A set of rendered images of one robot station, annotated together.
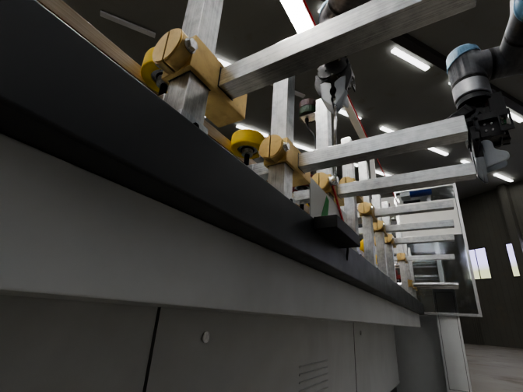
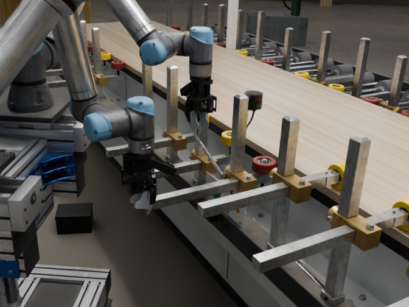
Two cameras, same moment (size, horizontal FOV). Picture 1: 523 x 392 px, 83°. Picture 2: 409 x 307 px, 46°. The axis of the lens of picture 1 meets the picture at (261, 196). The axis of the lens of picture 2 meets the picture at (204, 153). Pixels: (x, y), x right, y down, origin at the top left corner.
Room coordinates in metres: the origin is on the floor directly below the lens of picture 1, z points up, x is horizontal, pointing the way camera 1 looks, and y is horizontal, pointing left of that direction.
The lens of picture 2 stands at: (1.31, -1.53, 1.59)
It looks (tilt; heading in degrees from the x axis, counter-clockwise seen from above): 24 degrees down; 117
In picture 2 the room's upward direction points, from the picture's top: 2 degrees clockwise
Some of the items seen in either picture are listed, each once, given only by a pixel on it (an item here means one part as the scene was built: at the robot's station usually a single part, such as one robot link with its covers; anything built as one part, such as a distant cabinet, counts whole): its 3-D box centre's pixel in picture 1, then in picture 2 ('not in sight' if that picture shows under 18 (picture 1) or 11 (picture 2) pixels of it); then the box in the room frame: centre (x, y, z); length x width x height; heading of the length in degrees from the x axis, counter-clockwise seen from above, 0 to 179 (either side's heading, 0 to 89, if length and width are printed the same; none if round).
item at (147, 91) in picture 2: not in sight; (147, 93); (0.08, 0.24, 0.92); 0.05 x 0.05 x 0.45; 58
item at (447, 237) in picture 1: (413, 239); not in sight; (1.53, -0.83, 0.94); 0.37 x 0.03 x 0.03; 58
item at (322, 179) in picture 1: (326, 190); (240, 179); (0.74, -0.18, 0.84); 0.14 x 0.06 x 0.05; 148
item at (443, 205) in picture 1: (382, 211); (341, 234); (1.15, -0.50, 0.95); 0.50 x 0.04 x 0.04; 58
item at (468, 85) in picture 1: (472, 95); (141, 144); (0.56, -0.49, 1.05); 0.08 x 0.08 x 0.05
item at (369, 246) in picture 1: (366, 212); (345, 224); (1.14, -0.44, 0.94); 0.04 x 0.04 x 0.48; 58
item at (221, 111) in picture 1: (204, 82); (174, 139); (0.32, 0.09, 0.81); 0.14 x 0.06 x 0.05; 148
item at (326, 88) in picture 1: (331, 103); (203, 123); (0.58, -0.15, 1.01); 0.06 x 0.03 x 0.09; 148
